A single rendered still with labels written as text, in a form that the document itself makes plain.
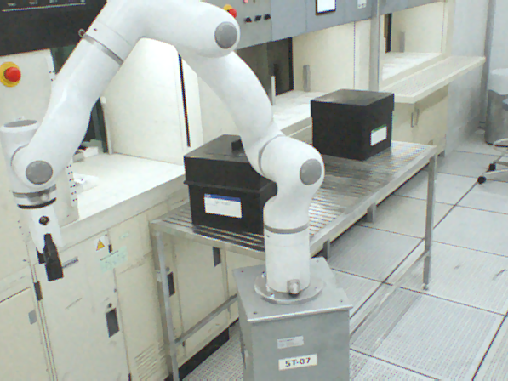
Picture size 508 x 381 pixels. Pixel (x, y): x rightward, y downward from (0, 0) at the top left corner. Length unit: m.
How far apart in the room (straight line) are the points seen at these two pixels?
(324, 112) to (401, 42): 2.32
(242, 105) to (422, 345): 1.69
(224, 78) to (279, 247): 0.46
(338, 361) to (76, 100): 0.95
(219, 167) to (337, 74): 1.73
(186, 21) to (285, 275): 0.71
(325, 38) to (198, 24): 2.34
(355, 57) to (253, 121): 2.12
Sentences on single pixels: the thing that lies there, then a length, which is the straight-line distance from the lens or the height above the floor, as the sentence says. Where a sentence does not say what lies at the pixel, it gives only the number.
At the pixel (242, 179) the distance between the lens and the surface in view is 1.87.
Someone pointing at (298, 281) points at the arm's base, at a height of 0.80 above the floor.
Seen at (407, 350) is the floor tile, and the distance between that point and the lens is 2.70.
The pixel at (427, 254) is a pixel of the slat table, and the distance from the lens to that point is 3.02.
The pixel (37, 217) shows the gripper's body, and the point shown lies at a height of 1.14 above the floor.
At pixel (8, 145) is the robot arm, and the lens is 1.21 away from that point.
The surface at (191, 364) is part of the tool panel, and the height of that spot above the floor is 0.04.
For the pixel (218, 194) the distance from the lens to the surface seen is 1.94.
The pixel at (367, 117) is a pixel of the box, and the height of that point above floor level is 0.95.
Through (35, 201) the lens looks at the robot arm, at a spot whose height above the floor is 1.18.
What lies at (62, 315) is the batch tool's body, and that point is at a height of 0.58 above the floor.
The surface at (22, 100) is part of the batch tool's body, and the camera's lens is 1.76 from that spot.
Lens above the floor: 1.58
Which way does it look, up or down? 21 degrees down
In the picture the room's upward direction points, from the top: 4 degrees counter-clockwise
